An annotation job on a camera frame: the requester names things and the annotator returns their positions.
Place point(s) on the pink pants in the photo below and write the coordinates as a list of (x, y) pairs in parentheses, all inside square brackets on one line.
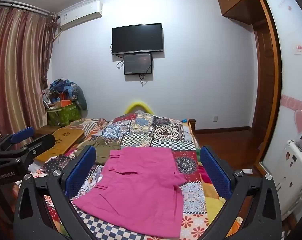
[(136, 192)]

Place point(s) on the patchwork printed bedspread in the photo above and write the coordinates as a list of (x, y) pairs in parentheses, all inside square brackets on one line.
[(166, 135)]

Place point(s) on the pile of clothes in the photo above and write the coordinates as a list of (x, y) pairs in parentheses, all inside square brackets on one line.
[(66, 87)]

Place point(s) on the bamboo lap table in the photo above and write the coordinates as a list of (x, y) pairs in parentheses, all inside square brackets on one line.
[(63, 137)]

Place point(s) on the white sliding door pink hearts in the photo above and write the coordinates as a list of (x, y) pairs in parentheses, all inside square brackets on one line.
[(290, 85)]

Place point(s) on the striped red curtain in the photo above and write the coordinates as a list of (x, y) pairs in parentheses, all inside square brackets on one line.
[(16, 67)]

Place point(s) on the red and white door sticker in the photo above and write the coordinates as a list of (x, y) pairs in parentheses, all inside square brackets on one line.
[(299, 49)]

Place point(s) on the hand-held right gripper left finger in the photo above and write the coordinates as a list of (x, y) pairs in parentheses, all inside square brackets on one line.
[(81, 171)]

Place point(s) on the white paper scrap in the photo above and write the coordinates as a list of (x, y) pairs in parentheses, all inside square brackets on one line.
[(247, 171)]

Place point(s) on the white appliance with stickers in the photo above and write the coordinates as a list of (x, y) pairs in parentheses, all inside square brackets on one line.
[(293, 177)]

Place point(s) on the wooden overhead cabinet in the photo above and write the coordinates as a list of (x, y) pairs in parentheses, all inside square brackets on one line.
[(230, 0)]

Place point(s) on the white air conditioner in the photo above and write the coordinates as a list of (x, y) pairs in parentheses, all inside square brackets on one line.
[(81, 15)]

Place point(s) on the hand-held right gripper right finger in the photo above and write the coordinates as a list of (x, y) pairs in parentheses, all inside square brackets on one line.
[(215, 173)]

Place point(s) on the brown wooden door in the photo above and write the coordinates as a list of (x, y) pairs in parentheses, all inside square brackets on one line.
[(265, 80)]

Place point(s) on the large wall television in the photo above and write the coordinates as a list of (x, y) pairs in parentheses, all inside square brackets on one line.
[(137, 38)]

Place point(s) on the wooden bed frame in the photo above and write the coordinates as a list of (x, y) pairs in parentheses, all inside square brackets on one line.
[(192, 125)]

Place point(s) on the white curtain rail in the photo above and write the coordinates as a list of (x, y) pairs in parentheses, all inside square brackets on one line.
[(26, 8)]

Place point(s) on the small wall monitor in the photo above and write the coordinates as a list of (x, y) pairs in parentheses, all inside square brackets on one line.
[(138, 63)]

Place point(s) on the olive green pants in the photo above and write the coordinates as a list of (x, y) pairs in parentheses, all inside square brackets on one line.
[(103, 148)]

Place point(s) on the white wall socket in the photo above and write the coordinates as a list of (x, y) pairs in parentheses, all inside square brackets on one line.
[(215, 118)]

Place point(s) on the green storage bag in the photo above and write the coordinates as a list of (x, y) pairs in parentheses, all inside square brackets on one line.
[(66, 115)]

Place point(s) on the yellow bed headboard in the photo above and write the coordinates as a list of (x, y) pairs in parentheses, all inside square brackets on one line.
[(138, 103)]

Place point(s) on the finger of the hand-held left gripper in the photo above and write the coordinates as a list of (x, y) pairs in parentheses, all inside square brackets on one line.
[(22, 134), (44, 141)]

